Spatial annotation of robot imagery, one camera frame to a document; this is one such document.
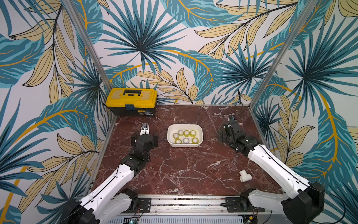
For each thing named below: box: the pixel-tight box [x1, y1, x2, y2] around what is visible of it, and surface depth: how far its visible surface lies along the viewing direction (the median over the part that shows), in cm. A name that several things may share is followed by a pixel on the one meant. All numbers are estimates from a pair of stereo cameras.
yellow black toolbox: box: [105, 87, 158, 117], surface depth 103 cm
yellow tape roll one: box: [190, 130, 197, 138], surface depth 103 cm
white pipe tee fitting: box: [239, 169, 253, 183], surface depth 83 cm
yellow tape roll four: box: [191, 137, 199, 145], surface depth 100 cm
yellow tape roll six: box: [183, 129, 191, 137], surface depth 103 cm
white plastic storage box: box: [166, 124, 204, 148], surface depth 100 cm
